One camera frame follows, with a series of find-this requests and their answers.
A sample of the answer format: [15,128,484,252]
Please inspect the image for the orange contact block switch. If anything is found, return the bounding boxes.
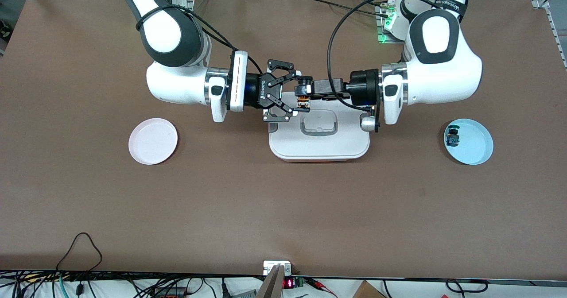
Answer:
[295,79,311,112]

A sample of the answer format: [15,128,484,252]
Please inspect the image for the white lunch box grey clips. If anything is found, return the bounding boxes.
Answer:
[269,91,370,162]

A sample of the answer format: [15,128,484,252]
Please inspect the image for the pink round plate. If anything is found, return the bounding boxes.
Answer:
[128,118,179,165]

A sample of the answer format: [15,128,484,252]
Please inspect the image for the light blue round plate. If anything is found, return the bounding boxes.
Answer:
[444,119,494,166]

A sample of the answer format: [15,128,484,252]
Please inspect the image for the grey aluminium bar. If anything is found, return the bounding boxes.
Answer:
[256,264,286,298]

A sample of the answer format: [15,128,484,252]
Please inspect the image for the brown cardboard piece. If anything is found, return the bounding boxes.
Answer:
[352,280,387,298]

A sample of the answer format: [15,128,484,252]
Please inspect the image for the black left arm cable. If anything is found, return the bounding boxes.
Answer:
[327,0,468,111]

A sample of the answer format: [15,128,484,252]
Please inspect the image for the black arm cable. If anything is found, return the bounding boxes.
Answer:
[135,4,263,74]
[327,0,468,111]

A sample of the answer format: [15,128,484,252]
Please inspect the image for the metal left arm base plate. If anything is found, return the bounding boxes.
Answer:
[376,1,404,45]

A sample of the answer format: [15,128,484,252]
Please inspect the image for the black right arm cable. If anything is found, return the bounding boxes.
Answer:
[135,4,263,74]

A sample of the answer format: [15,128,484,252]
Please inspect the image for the thin black table cable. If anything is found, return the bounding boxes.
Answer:
[305,0,392,17]

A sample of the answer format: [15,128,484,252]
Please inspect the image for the green push button switch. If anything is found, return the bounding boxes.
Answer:
[446,124,461,149]

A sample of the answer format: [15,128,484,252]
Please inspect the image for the small white bracket block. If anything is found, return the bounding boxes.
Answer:
[263,261,292,275]

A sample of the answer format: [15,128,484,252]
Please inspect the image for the red clip wires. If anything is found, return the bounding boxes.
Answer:
[306,278,338,298]

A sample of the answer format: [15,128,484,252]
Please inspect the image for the black coiled cable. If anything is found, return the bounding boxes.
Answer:
[445,279,489,294]

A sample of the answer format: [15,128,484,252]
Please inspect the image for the black looped cable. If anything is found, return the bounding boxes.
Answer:
[56,232,103,272]

